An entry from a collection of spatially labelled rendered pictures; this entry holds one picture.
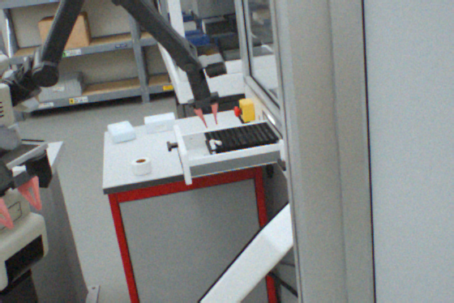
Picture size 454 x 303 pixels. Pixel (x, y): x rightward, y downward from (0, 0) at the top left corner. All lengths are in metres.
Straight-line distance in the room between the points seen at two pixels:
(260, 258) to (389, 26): 0.61
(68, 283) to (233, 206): 0.88
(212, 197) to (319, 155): 1.97
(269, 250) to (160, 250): 1.50
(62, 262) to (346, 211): 2.48
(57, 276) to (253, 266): 1.97
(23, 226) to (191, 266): 0.72
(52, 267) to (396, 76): 2.53
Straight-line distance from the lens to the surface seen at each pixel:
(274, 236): 0.88
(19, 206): 2.01
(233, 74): 2.88
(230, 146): 2.02
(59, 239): 2.73
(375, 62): 0.34
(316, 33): 0.32
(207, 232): 2.36
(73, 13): 1.78
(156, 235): 2.34
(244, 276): 0.94
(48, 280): 2.84
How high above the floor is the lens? 1.62
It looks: 22 degrees down
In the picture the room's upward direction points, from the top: 7 degrees counter-clockwise
